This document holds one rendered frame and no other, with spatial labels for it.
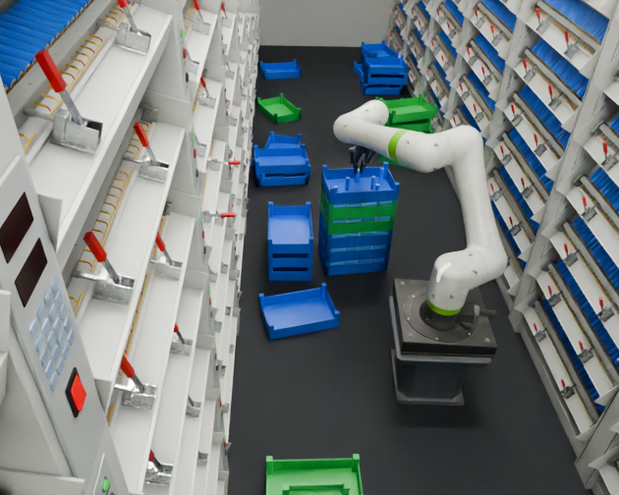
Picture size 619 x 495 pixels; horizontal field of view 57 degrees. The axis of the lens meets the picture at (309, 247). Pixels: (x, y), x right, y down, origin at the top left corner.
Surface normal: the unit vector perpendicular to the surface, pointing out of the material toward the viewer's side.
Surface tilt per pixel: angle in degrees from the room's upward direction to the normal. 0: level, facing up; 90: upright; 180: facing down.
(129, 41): 90
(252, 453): 0
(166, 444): 18
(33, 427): 90
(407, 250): 0
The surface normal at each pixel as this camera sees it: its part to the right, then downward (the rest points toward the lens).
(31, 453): 0.04, 0.61
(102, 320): 0.33, -0.75
